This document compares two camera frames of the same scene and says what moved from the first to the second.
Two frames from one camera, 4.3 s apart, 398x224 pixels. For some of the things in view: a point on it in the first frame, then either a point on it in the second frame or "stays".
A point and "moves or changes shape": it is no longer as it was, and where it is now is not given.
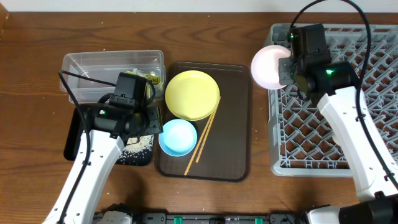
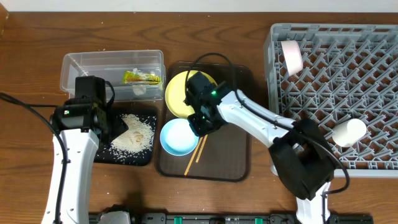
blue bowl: (178, 137) stays
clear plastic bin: (106, 66) stays
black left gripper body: (150, 122) -> (115, 126)
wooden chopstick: (197, 146) stays
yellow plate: (192, 95) stays
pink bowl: (265, 66) moves or changes shape
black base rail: (152, 217) stays
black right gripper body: (288, 71) -> (202, 125)
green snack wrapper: (154, 79) stays
